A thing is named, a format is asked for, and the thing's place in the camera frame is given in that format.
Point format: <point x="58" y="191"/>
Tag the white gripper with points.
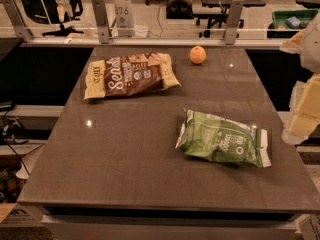
<point x="312" y="47"/>

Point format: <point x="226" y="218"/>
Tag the green jalapeno chip bag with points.
<point x="221" y="140"/>

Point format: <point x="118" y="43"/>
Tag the left metal bracket post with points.
<point x="17" y="21"/>

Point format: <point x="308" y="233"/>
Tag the metal bracket post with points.
<point x="17" y="21"/>
<point x="232" y="23"/>
<point x="101" y="19"/>

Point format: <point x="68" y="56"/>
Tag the right metal bracket post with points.
<point x="232" y="23"/>

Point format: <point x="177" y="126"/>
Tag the white numbered pillar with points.
<point x="124" y="18"/>

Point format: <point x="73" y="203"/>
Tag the black box with speakers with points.
<point x="179" y="9"/>

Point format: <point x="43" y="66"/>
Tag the metal rail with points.
<point x="81" y="42"/>

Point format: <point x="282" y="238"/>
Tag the brown and yellow chip bag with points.
<point x="131" y="75"/>

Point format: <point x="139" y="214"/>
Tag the green plastic bin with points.
<point x="286" y="23"/>

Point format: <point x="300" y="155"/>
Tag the middle metal bracket post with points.
<point x="101" y="19"/>

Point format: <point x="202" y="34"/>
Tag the orange fruit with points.
<point x="197" y="55"/>

